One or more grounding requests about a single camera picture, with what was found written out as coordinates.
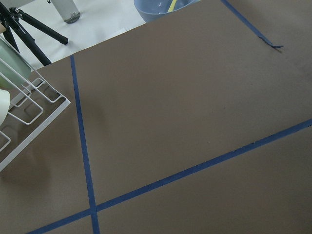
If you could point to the blue plastic bowl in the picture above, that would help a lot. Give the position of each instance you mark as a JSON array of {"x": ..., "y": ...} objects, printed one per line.
[{"x": 151, "y": 10}]

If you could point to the yellow plastic fork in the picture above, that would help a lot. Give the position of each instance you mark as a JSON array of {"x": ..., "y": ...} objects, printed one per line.
[{"x": 172, "y": 6}]

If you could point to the green plastic cup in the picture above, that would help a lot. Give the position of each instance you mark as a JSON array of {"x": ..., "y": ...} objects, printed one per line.
[{"x": 13, "y": 59}]

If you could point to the white wire cup rack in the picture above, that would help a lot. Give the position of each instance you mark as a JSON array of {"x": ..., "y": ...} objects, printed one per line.
[{"x": 33, "y": 106}]

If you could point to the black camera tripod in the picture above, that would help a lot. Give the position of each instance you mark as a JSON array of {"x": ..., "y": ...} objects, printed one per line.
[{"x": 9, "y": 18}]

